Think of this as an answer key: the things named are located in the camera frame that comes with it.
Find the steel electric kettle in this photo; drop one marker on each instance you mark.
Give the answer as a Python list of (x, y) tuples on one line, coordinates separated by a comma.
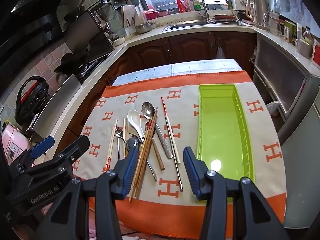
[(258, 12)]

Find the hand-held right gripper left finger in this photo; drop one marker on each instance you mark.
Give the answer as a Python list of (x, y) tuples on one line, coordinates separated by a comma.
[(130, 172)]

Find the pink kitchen appliance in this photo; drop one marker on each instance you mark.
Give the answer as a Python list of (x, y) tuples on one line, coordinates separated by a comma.
[(12, 142)]

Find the stainless steel splash panel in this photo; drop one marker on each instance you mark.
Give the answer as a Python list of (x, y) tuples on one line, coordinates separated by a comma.
[(57, 100)]

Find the red-patterned chopstick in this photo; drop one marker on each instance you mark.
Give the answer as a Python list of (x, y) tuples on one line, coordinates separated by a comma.
[(170, 127)]

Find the dark wooden kitchen cabinets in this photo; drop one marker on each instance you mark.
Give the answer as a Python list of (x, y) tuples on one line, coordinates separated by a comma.
[(190, 45)]

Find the stainless steel countertop appliance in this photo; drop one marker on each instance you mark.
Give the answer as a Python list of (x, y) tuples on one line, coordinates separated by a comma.
[(82, 35)]

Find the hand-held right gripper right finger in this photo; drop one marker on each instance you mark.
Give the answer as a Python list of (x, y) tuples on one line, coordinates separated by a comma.
[(191, 172)]

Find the pale blue table cover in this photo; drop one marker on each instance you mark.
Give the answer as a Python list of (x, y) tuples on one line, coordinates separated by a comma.
[(175, 67)]

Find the metal chopstick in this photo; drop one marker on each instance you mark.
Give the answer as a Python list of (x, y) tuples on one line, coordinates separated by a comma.
[(178, 172)]

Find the red spray bottle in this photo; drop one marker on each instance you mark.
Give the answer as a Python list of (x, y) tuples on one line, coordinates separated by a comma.
[(180, 3)]

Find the pink bowl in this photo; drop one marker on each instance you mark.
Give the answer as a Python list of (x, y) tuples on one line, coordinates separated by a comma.
[(151, 15)]

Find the white ceramic spoon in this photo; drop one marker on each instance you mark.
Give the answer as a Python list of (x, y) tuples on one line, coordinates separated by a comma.
[(133, 120)]

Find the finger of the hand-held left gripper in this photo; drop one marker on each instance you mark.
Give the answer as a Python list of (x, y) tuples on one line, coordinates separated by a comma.
[(43, 146), (75, 150)]

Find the green bottle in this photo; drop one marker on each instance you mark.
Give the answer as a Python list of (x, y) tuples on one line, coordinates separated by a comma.
[(197, 5)]

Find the stacked dishes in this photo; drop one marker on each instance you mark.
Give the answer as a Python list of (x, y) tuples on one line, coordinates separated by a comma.
[(225, 18)]

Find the grey glass-door cabinet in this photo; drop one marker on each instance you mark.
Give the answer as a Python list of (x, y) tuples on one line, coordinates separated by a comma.
[(277, 67)]

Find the white kitchen countertop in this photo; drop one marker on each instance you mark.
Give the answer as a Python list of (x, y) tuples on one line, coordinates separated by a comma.
[(140, 38)]

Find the hanging plastic bag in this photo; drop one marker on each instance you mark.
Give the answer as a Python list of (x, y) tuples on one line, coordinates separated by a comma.
[(220, 53)]

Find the steel mixing bowl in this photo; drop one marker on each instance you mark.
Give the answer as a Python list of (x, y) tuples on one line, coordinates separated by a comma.
[(143, 28)]

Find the steel kitchen sink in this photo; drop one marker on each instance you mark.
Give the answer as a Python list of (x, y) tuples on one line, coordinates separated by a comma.
[(185, 25)]

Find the black range hood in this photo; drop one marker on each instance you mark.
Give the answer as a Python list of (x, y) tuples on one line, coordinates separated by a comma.
[(25, 30)]

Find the white plastic bag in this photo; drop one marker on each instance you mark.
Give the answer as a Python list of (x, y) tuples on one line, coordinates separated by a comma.
[(272, 108)]

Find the black pressure cooker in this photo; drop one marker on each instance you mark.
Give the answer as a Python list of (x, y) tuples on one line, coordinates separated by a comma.
[(32, 100)]

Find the orange beige printed blanket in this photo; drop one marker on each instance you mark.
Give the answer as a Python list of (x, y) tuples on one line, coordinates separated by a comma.
[(187, 120)]

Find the clear plastic sheet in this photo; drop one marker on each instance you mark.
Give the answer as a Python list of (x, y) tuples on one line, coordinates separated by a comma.
[(295, 0)]

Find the black wok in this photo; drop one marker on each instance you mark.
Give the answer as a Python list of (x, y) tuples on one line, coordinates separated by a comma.
[(71, 61)]

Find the small metal spoon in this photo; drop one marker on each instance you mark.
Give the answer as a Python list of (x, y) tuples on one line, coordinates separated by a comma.
[(119, 133)]

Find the green plastic utensil tray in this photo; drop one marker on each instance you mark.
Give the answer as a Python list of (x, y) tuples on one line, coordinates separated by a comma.
[(220, 130)]

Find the steel kitchen faucet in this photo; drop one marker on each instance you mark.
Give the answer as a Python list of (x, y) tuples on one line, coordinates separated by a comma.
[(203, 7)]

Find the white cutting board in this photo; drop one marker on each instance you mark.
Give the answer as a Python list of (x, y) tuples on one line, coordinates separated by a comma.
[(127, 15)]

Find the glass pitcher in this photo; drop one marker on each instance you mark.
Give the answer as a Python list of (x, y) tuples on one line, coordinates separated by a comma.
[(273, 23)]

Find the brown wooden chopstick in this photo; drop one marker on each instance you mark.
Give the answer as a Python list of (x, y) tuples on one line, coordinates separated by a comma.
[(139, 166), (148, 143), (143, 163)]

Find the row of condiment containers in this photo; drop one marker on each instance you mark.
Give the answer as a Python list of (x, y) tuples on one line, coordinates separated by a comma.
[(290, 31)]

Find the gas stove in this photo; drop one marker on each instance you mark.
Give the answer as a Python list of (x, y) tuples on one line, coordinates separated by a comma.
[(86, 70)]

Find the light copper-ended chopstick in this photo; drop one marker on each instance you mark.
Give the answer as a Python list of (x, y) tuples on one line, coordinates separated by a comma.
[(111, 145), (124, 127)]

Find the plain metal spoon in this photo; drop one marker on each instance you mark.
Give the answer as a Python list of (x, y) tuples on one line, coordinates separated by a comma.
[(131, 143)]

